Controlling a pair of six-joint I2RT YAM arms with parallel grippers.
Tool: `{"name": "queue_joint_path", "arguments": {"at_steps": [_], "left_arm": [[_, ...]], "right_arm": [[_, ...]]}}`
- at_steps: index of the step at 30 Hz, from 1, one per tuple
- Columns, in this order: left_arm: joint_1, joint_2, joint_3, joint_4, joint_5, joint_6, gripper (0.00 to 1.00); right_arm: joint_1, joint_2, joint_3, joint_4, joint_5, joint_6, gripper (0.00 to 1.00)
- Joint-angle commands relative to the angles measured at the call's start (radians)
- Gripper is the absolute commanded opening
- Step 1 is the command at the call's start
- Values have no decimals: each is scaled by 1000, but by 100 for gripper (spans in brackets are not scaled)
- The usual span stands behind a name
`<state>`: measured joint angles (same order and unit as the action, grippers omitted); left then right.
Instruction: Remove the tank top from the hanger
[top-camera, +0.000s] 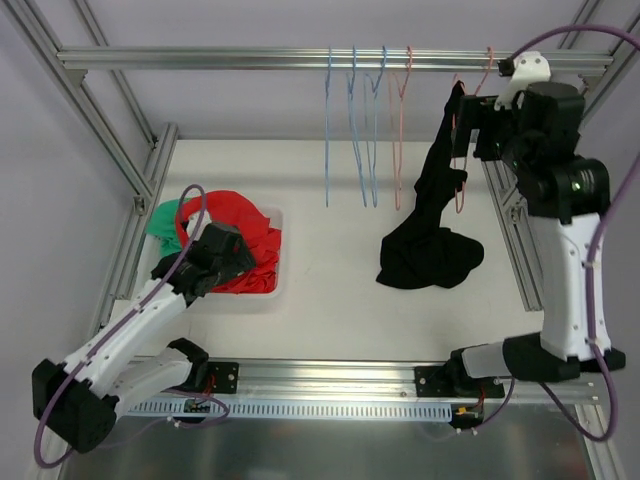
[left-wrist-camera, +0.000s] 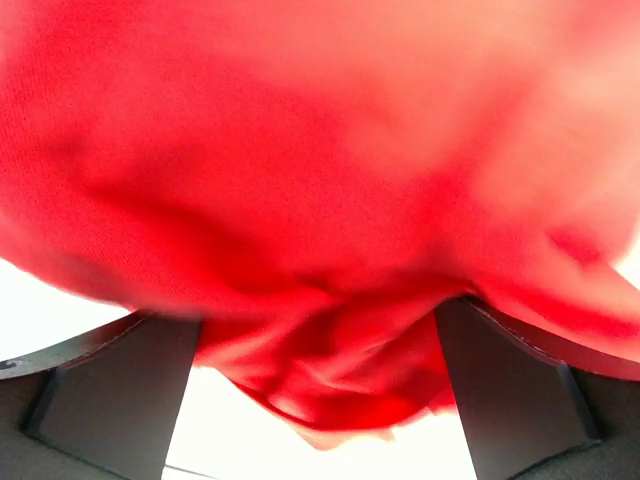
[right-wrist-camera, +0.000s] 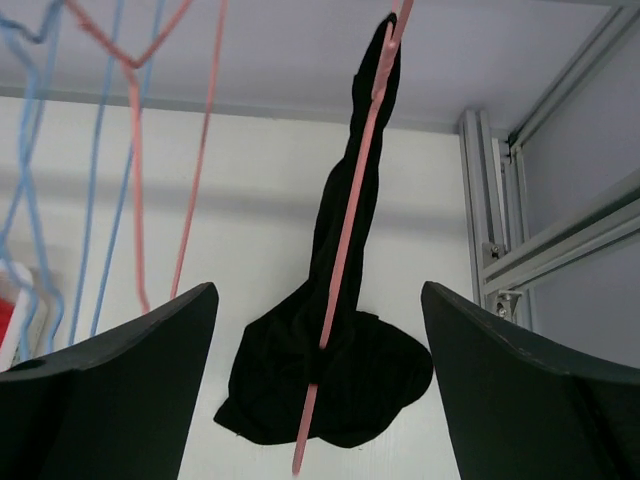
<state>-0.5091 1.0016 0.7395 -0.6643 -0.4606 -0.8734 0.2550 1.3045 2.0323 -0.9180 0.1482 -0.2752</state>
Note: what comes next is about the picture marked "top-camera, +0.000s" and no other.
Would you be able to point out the pink hanger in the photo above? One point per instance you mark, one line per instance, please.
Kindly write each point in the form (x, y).
(397, 92)
(459, 193)

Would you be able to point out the blue hanger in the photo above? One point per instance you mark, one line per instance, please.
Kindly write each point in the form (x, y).
(371, 109)
(327, 89)
(351, 78)

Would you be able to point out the black tank top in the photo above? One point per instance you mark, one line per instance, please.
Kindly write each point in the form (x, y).
(420, 252)

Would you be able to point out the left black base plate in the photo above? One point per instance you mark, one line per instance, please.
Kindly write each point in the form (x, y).
(215, 377)

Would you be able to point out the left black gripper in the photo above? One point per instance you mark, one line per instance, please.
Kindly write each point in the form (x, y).
(240, 257)

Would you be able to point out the aluminium hanging rail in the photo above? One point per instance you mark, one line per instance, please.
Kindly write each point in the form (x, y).
(274, 58)

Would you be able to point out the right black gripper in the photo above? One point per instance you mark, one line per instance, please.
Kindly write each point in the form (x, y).
(463, 126)

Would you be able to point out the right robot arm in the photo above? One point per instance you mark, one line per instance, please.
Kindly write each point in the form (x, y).
(535, 134)

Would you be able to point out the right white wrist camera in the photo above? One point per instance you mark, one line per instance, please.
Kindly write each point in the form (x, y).
(526, 68)

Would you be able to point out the white slotted cable duct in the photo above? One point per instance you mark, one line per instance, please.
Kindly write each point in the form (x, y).
(252, 408)

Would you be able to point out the white plastic basket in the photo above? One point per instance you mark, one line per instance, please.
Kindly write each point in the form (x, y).
(228, 303)

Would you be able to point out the red tank top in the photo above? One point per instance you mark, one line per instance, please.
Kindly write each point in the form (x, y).
(263, 240)

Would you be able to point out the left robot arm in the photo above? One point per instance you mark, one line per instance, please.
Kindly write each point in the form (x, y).
(81, 398)

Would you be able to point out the green tank top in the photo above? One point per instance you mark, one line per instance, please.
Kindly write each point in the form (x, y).
(162, 227)

